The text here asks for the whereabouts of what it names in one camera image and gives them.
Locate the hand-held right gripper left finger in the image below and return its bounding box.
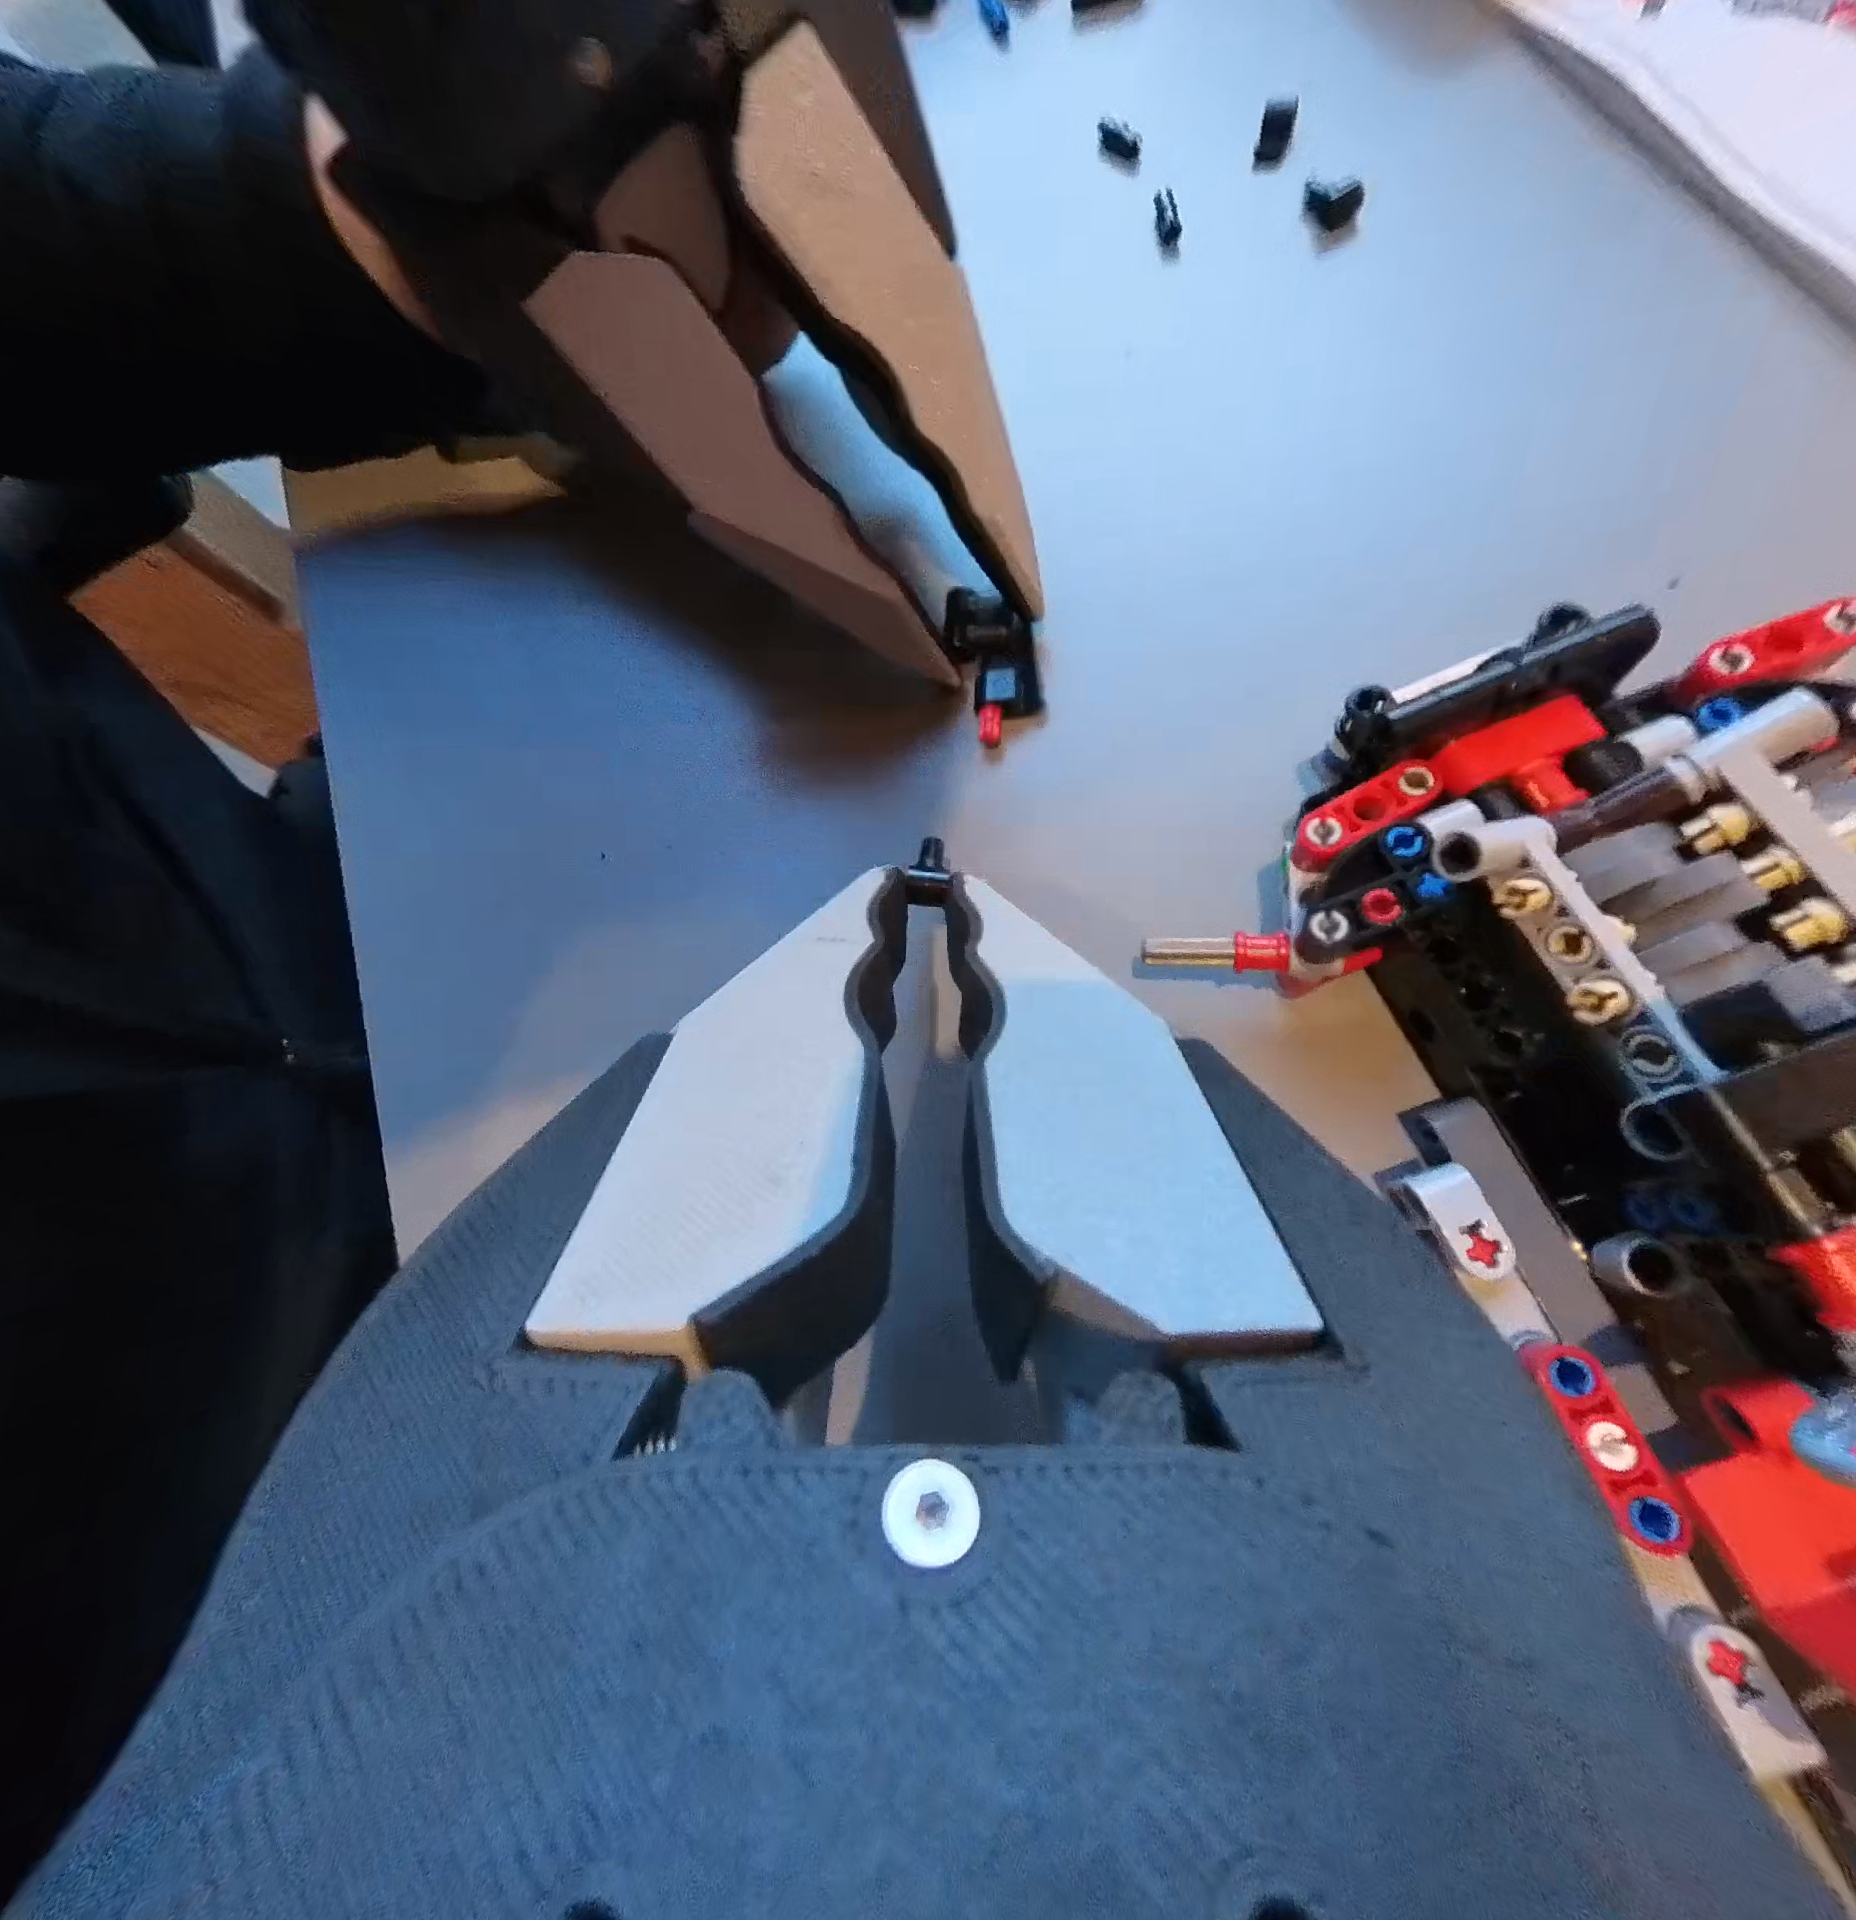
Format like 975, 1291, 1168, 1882
525, 862, 913, 1411

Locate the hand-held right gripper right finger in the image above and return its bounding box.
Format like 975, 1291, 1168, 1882
946, 871, 1330, 1389

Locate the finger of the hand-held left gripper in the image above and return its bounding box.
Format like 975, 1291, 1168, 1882
732, 18, 1049, 621
528, 245, 966, 690

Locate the small black brick assembly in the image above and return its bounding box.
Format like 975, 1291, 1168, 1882
944, 587, 1045, 750

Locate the person's left forearm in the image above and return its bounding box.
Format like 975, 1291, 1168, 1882
0, 44, 486, 488

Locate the toy brick car model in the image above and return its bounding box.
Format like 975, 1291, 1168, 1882
1139, 597, 1856, 1920

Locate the person's dark clothing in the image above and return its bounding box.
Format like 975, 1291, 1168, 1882
0, 480, 402, 1920

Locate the building instruction booklet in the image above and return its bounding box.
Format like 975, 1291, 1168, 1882
1484, 0, 1856, 353

